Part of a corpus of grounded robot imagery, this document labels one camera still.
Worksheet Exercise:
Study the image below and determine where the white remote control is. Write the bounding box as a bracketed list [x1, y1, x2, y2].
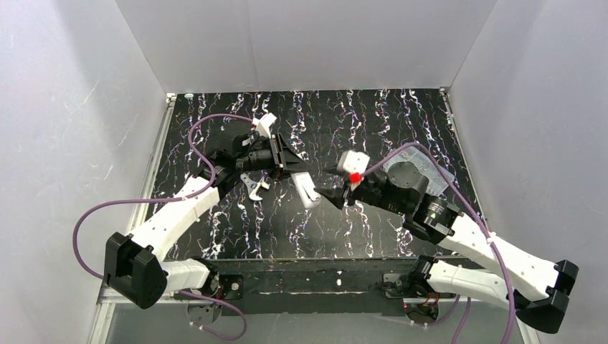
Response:
[290, 172, 322, 209]

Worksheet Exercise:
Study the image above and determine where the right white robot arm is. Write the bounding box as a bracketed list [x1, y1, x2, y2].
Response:
[316, 162, 579, 334]

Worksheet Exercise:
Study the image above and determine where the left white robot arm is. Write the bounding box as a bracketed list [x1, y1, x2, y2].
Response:
[102, 134, 320, 309]

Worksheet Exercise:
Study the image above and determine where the clear plastic screw box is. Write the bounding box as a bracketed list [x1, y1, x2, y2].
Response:
[382, 146, 449, 196]

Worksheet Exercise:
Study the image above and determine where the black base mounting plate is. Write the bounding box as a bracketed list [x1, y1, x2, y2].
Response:
[212, 258, 416, 316]

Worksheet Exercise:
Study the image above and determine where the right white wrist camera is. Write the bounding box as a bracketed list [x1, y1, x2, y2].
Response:
[336, 150, 370, 186]

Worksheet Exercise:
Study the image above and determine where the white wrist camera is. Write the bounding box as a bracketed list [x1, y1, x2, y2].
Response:
[252, 113, 277, 138]
[336, 150, 370, 186]

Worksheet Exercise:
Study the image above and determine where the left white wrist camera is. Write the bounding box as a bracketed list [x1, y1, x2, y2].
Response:
[252, 113, 277, 138]

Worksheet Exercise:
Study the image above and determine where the red handled adjustable wrench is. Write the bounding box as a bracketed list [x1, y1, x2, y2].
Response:
[240, 173, 270, 202]

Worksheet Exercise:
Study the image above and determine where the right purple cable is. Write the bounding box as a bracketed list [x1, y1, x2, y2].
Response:
[358, 142, 516, 344]

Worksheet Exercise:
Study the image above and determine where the aluminium frame rail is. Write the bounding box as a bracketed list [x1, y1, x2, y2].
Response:
[87, 93, 177, 343]

